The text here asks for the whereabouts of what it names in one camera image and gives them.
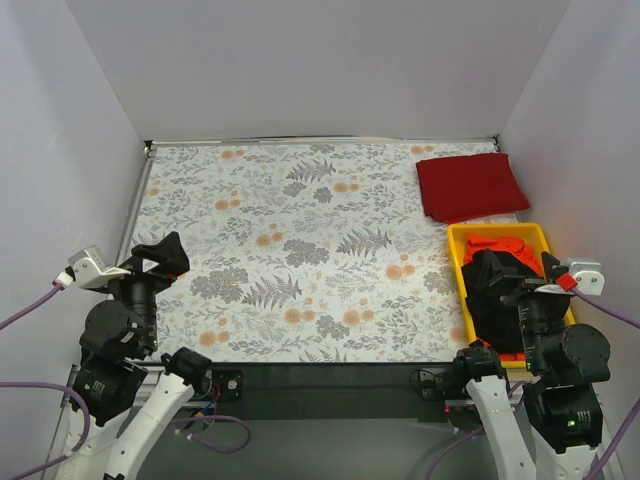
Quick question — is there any black t-shirt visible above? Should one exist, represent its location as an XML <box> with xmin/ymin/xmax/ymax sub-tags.
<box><xmin>461</xmin><ymin>251</ymin><xmax>536</xmax><ymax>354</ymax></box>

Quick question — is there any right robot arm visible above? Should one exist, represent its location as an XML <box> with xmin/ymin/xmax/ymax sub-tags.
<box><xmin>452</xmin><ymin>249</ymin><xmax>610</xmax><ymax>479</ymax></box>

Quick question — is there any orange t-shirt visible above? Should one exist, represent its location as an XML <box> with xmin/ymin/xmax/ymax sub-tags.
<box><xmin>462</xmin><ymin>233</ymin><xmax>543</xmax><ymax>361</ymax></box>

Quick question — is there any yellow plastic bin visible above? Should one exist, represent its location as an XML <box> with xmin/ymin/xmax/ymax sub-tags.
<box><xmin>447</xmin><ymin>223</ymin><xmax>575</xmax><ymax>369</ymax></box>

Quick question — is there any folded red t-shirt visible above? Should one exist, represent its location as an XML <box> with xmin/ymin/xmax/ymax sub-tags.
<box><xmin>416</xmin><ymin>153</ymin><xmax>530</xmax><ymax>224</ymax></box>

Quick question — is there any floral table mat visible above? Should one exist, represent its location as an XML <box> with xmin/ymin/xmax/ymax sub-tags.
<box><xmin>131</xmin><ymin>141</ymin><xmax>496</xmax><ymax>362</ymax></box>

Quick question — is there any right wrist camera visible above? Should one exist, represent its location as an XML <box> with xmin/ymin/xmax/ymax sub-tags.
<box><xmin>522</xmin><ymin>257</ymin><xmax>606</xmax><ymax>296</ymax></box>

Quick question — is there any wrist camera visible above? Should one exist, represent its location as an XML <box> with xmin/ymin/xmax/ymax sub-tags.
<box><xmin>52</xmin><ymin>245</ymin><xmax>131</xmax><ymax>291</ymax></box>
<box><xmin>522</xmin><ymin>257</ymin><xmax>606</xmax><ymax>296</ymax></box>

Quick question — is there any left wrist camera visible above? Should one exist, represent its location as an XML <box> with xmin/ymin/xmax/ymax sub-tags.
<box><xmin>52</xmin><ymin>245</ymin><xmax>131</xmax><ymax>291</ymax></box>

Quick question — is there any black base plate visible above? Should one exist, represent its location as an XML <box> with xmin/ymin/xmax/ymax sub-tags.
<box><xmin>213</xmin><ymin>362</ymin><xmax>452</xmax><ymax>422</ymax></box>

